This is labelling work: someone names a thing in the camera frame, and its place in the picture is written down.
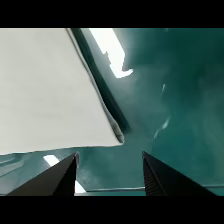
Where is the white garment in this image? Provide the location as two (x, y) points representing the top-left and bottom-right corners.
(0, 27), (125, 156)

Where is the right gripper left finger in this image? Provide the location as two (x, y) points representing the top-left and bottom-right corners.
(7, 151), (80, 197)

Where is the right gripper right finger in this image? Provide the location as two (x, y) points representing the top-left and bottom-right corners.
(141, 150), (218, 197)

